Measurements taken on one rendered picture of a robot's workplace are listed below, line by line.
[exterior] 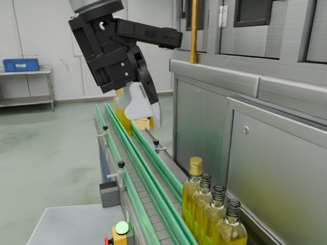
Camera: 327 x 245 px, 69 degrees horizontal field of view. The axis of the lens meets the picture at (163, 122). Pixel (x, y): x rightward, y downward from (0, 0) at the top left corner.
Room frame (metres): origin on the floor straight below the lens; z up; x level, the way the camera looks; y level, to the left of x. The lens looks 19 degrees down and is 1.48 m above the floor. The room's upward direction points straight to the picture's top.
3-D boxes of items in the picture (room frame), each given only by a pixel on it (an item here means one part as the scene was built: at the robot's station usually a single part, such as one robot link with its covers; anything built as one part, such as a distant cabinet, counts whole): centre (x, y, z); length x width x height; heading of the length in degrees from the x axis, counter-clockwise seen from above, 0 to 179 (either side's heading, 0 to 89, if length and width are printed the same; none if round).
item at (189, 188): (0.60, -0.09, 0.99); 0.06 x 0.06 x 0.21; 20
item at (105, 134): (1.28, 0.36, 0.94); 0.07 x 0.04 x 0.13; 111
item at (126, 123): (1.49, 0.25, 1.02); 0.06 x 0.06 x 0.28; 21
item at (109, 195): (0.95, 0.25, 0.79); 0.08 x 0.08 x 0.08; 21
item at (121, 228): (0.69, 0.15, 0.84); 0.05 x 0.05 x 0.03
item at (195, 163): (0.60, -0.09, 1.14); 0.04 x 0.04 x 0.04
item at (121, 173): (0.85, 0.19, 0.94); 0.07 x 0.04 x 0.13; 111
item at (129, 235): (0.69, 0.15, 0.79); 0.07 x 0.07 x 0.07; 21
